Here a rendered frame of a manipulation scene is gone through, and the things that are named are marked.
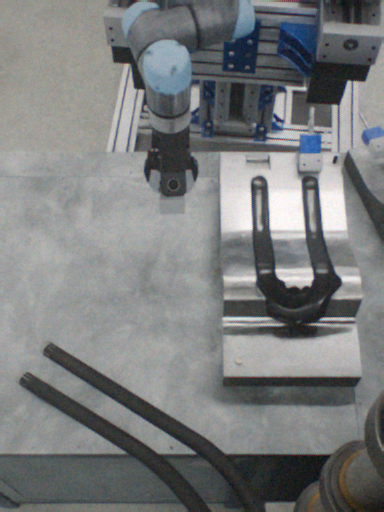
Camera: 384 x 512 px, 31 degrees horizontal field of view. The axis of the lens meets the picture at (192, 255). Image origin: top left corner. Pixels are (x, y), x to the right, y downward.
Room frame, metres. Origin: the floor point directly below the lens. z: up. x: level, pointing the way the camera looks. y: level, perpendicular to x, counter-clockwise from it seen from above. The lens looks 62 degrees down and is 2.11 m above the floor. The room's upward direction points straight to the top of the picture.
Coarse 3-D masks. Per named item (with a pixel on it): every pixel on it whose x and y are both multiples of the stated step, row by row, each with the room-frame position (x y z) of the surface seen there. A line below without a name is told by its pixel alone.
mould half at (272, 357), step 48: (240, 192) 0.82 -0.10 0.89; (288, 192) 0.82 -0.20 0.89; (336, 192) 0.82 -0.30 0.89; (240, 240) 0.70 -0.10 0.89; (288, 240) 0.70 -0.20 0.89; (336, 240) 0.70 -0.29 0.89; (240, 288) 0.57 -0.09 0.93; (240, 336) 0.50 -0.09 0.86; (288, 336) 0.50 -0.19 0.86; (336, 336) 0.50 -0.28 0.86; (240, 384) 0.42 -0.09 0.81; (288, 384) 0.42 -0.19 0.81; (336, 384) 0.42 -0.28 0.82
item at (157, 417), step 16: (48, 352) 0.48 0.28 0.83; (64, 352) 0.48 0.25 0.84; (64, 368) 0.44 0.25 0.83; (80, 368) 0.44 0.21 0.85; (96, 384) 0.40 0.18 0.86; (112, 384) 0.40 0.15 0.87; (128, 400) 0.37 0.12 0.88; (144, 400) 0.37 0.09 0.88; (144, 416) 0.34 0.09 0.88; (160, 416) 0.33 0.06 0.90; (176, 432) 0.30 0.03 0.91; (192, 432) 0.30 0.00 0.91
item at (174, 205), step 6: (162, 198) 0.75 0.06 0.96; (168, 198) 0.75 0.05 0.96; (174, 198) 0.75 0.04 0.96; (180, 198) 0.75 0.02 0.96; (162, 204) 0.75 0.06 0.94; (168, 204) 0.75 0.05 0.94; (174, 204) 0.75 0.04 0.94; (180, 204) 0.75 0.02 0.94; (162, 210) 0.75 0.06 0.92; (168, 210) 0.75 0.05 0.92; (174, 210) 0.75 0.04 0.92; (180, 210) 0.75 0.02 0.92
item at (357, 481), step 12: (360, 456) 0.16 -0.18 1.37; (348, 468) 0.16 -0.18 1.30; (360, 468) 0.15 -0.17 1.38; (372, 468) 0.14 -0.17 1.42; (348, 480) 0.15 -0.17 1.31; (360, 480) 0.14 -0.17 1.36; (372, 480) 0.13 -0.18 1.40; (360, 492) 0.13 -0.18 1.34; (372, 492) 0.13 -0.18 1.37; (360, 504) 0.12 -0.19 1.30; (372, 504) 0.12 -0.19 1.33
